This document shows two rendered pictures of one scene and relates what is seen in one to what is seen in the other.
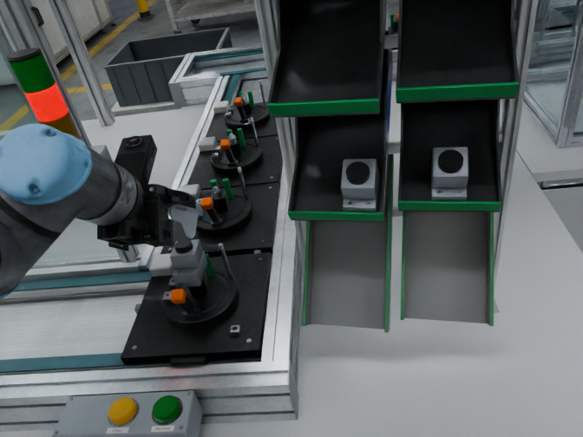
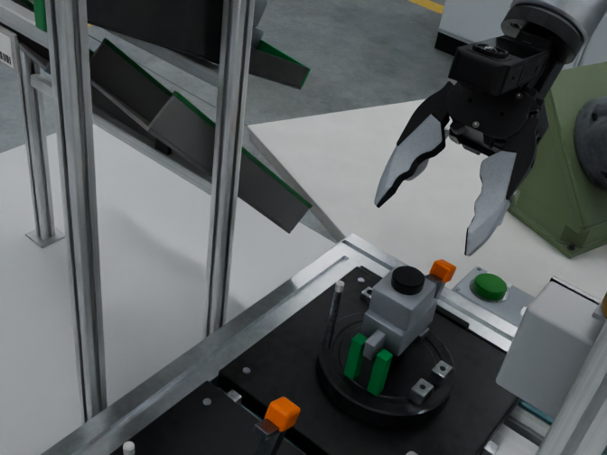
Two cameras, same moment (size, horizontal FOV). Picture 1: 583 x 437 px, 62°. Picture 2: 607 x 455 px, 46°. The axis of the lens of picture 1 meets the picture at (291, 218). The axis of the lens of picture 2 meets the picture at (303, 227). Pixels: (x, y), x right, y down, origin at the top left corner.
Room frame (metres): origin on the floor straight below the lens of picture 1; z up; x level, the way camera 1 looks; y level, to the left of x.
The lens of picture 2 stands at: (1.17, 0.31, 1.52)
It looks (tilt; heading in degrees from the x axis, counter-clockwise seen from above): 36 degrees down; 205
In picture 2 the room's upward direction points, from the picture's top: 9 degrees clockwise
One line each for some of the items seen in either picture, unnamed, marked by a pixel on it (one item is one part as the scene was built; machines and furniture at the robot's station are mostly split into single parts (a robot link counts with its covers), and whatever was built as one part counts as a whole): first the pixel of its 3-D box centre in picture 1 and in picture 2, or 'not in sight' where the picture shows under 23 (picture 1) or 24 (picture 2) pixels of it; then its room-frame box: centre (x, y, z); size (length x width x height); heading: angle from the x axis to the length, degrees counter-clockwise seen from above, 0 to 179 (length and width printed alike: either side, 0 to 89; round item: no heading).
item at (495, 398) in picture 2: (203, 303); (382, 377); (0.65, 0.19, 0.96); 0.24 x 0.24 x 0.02; 81
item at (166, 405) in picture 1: (167, 409); (489, 289); (0.44, 0.24, 0.96); 0.04 x 0.04 x 0.02
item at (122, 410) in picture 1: (123, 412); not in sight; (0.45, 0.31, 0.96); 0.04 x 0.04 x 0.02
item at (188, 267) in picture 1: (189, 256); (396, 308); (0.66, 0.19, 1.07); 0.08 x 0.04 x 0.07; 172
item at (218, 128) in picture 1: (245, 107); not in sight; (1.39, 0.08, 1.01); 0.24 x 0.24 x 0.13; 81
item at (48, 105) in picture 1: (46, 101); not in sight; (0.80, 0.36, 1.33); 0.05 x 0.05 x 0.05
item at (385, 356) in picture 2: not in sight; (379, 372); (0.70, 0.20, 1.01); 0.01 x 0.01 x 0.05; 81
